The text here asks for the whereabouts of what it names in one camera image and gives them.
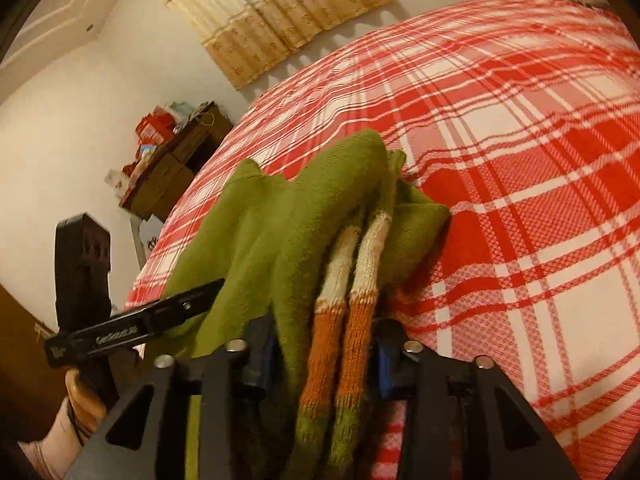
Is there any beige patterned window curtain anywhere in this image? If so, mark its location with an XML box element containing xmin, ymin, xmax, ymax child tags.
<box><xmin>162</xmin><ymin>0</ymin><xmax>394</xmax><ymax>90</ymax></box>

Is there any red white plaid bedspread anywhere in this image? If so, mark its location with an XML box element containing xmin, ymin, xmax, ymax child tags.
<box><xmin>127</xmin><ymin>0</ymin><xmax>639</xmax><ymax>479</ymax></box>

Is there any person's left hand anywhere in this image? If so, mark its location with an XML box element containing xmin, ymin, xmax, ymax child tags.
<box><xmin>65</xmin><ymin>367</ymin><xmax>107</xmax><ymax>445</ymax></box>

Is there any brown wooden desk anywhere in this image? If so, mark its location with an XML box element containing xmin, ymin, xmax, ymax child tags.
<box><xmin>119</xmin><ymin>102</ymin><xmax>236</xmax><ymax>222</ymax></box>

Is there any red gift bag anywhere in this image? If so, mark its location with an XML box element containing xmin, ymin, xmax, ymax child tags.
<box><xmin>136</xmin><ymin>112</ymin><xmax>176</xmax><ymax>146</ymax></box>

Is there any white printed paper bag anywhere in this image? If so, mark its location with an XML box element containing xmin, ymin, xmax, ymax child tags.
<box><xmin>130</xmin><ymin>214</ymin><xmax>164</xmax><ymax>268</ymax></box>

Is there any white greeting card box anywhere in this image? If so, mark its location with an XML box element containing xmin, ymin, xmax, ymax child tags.
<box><xmin>104</xmin><ymin>169</ymin><xmax>129</xmax><ymax>198</ymax></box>

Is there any green orange cream striped sweater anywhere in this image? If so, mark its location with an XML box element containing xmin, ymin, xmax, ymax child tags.
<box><xmin>153</xmin><ymin>130</ymin><xmax>449</xmax><ymax>479</ymax></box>

